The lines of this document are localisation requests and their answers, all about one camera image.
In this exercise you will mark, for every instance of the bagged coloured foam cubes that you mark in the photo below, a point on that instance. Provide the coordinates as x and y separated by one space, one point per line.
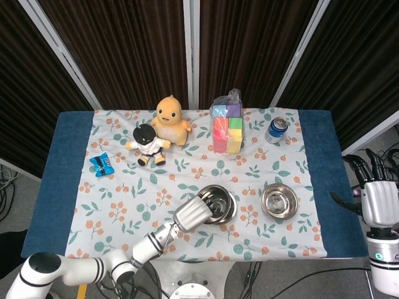
227 127

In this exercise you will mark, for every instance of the blue table cover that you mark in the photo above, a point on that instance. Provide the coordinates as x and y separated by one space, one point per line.
321 140

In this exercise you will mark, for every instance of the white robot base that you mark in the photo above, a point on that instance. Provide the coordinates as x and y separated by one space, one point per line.
191 280

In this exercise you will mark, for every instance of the black-haired white-robed doll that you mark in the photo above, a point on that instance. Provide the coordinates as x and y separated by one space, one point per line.
148 144

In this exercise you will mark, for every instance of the blue snack packet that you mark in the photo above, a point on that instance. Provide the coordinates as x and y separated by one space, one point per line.
101 165

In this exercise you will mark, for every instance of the floral print tablecloth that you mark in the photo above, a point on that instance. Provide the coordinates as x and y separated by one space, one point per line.
199 168

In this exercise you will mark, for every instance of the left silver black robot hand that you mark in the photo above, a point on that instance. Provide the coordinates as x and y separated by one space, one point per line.
193 213

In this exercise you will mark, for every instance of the dark room divider panel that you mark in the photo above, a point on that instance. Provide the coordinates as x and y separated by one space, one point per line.
352 71
124 53
34 93
249 50

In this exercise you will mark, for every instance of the black device with stickers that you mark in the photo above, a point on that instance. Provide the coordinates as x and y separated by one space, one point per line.
357 191

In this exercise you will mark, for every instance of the steel bowl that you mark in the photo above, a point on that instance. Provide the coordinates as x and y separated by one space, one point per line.
226 194
233 217
278 201

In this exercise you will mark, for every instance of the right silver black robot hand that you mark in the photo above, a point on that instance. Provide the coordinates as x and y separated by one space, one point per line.
380 202

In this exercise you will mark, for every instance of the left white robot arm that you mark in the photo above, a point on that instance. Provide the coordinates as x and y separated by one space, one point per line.
93 268

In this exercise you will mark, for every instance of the black fabric object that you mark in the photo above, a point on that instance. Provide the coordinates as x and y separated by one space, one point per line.
11 249

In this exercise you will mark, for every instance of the blue soda can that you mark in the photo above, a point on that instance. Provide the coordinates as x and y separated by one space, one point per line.
276 130

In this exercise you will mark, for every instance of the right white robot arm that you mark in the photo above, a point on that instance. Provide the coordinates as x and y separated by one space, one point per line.
385 261

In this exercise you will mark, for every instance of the yellow duck plush toy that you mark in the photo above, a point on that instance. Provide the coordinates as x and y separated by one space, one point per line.
170 124

